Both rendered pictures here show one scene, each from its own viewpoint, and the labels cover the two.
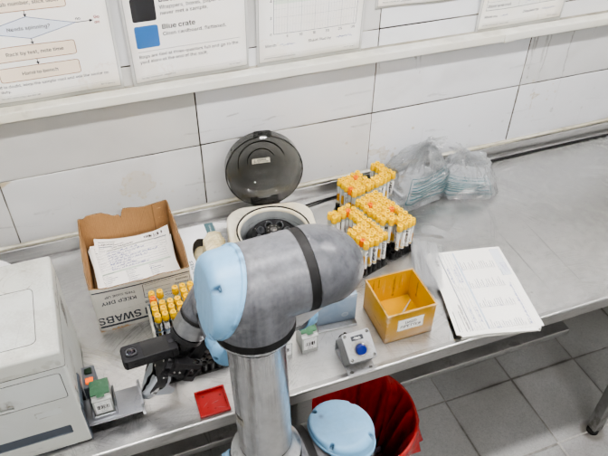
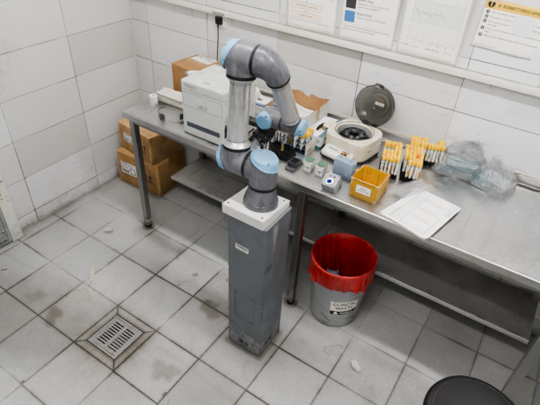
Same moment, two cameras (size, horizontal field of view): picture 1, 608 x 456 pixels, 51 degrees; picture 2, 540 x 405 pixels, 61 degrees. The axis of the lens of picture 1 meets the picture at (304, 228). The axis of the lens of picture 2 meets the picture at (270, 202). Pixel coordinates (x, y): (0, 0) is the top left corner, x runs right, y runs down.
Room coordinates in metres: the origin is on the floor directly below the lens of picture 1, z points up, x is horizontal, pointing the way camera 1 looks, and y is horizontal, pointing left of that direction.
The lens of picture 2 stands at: (-0.32, -1.33, 2.10)
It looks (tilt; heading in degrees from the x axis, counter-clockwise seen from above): 37 degrees down; 52
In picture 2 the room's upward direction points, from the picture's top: 4 degrees clockwise
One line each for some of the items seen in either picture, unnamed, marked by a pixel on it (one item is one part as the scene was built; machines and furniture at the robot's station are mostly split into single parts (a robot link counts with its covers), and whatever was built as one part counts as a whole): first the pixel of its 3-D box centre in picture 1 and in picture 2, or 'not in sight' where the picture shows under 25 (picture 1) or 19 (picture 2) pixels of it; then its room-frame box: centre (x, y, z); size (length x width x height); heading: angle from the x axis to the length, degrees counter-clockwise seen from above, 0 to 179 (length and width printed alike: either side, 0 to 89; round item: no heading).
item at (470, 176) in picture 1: (468, 168); (497, 173); (1.65, -0.52, 0.94); 0.20 x 0.17 x 0.14; 86
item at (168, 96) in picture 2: not in sight; (173, 98); (0.75, 1.06, 0.90); 0.25 x 0.11 x 0.05; 111
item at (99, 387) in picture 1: (99, 388); not in sight; (0.79, 0.42, 0.98); 0.05 x 0.04 x 0.01; 21
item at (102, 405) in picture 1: (102, 397); not in sight; (0.79, 0.42, 0.95); 0.05 x 0.04 x 0.06; 21
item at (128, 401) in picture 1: (93, 408); not in sight; (0.78, 0.44, 0.92); 0.21 x 0.07 x 0.05; 111
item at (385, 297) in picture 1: (398, 305); (369, 185); (1.08, -0.24, 0.93); 0.13 x 0.13 x 0.10; 20
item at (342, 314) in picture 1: (334, 306); (344, 168); (1.08, -0.08, 0.92); 0.10 x 0.07 x 0.10; 106
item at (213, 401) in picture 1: (212, 401); not in sight; (0.83, 0.20, 0.88); 0.07 x 0.07 x 0.01; 21
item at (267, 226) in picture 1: (273, 237); (353, 136); (1.29, 0.08, 0.97); 0.15 x 0.15 x 0.07
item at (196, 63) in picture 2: not in sight; (202, 78); (0.97, 1.09, 0.97); 0.31 x 0.23 x 0.18; 105
